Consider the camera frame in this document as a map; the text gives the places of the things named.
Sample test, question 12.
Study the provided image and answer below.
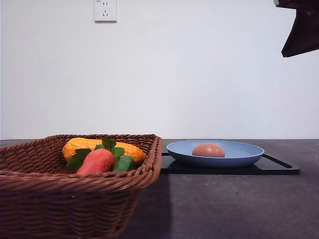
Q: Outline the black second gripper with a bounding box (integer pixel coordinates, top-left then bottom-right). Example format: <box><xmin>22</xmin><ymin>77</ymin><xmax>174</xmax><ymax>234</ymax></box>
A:
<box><xmin>273</xmin><ymin>0</ymin><xmax>319</xmax><ymax>57</ymax></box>

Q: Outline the yellow toy corn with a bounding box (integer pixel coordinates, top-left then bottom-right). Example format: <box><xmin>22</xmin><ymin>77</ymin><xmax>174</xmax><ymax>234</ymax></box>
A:
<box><xmin>62</xmin><ymin>137</ymin><xmax>146</xmax><ymax>162</ymax></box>

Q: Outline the white wall socket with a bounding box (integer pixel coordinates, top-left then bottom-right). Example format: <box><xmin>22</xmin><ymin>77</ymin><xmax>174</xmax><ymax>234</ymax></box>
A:
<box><xmin>95</xmin><ymin>0</ymin><xmax>117</xmax><ymax>23</ymax></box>

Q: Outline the blue plate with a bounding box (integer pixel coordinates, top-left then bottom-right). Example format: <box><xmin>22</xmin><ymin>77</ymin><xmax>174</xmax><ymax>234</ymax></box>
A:
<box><xmin>167</xmin><ymin>140</ymin><xmax>264</xmax><ymax>168</ymax></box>

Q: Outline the brown wicker basket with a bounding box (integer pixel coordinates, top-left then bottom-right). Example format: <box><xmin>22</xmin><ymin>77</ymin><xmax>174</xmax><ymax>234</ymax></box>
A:
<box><xmin>0</xmin><ymin>134</ymin><xmax>162</xmax><ymax>239</ymax></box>

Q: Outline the black tray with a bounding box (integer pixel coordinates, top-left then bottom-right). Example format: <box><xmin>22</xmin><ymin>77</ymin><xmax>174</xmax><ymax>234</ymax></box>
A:
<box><xmin>160</xmin><ymin>152</ymin><xmax>300</xmax><ymax>175</ymax></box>

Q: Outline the brown egg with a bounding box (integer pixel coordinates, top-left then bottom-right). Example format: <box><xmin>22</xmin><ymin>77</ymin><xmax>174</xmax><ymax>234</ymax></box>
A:
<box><xmin>192</xmin><ymin>142</ymin><xmax>225</xmax><ymax>157</ymax></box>

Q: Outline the green toy leafy vegetable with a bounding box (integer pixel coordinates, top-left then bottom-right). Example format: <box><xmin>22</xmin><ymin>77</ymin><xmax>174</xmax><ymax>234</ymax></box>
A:
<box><xmin>66</xmin><ymin>137</ymin><xmax>134</xmax><ymax>172</ymax></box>

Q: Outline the orange toy carrot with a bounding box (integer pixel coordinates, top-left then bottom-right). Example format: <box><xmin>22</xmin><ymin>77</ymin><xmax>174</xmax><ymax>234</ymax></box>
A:
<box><xmin>76</xmin><ymin>148</ymin><xmax>115</xmax><ymax>176</ymax></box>

